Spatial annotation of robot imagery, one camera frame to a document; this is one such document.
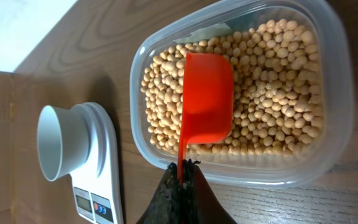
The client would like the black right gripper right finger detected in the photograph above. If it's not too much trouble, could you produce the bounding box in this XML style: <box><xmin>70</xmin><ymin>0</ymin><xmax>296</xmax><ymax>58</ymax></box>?
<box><xmin>182</xmin><ymin>159</ymin><xmax>237</xmax><ymax>224</ymax></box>

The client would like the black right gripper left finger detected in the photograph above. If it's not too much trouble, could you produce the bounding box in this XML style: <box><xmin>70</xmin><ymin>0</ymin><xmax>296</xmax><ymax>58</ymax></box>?
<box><xmin>136</xmin><ymin>163</ymin><xmax>181</xmax><ymax>224</ymax></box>

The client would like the red measuring scoop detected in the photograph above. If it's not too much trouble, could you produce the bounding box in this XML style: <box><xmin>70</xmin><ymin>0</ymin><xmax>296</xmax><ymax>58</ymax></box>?
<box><xmin>177</xmin><ymin>53</ymin><xmax>234</xmax><ymax>183</ymax></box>

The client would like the white digital kitchen scale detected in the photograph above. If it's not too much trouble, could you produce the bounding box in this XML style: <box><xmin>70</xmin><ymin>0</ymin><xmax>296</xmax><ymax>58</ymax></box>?
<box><xmin>70</xmin><ymin>102</ymin><xmax>124</xmax><ymax>224</ymax></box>

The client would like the light grey bowl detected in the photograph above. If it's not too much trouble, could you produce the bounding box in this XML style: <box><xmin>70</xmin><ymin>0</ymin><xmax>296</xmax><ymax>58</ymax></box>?
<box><xmin>37</xmin><ymin>105</ymin><xmax>90</xmax><ymax>182</ymax></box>

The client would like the clear plastic container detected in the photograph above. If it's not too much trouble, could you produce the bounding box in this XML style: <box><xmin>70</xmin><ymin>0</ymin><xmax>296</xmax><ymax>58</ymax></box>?
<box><xmin>130</xmin><ymin>0</ymin><xmax>354</xmax><ymax>188</ymax></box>

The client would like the pile of soybeans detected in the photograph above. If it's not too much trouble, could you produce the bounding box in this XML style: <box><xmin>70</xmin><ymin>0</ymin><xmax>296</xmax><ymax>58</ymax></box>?
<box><xmin>140</xmin><ymin>19</ymin><xmax>324</xmax><ymax>156</ymax></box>

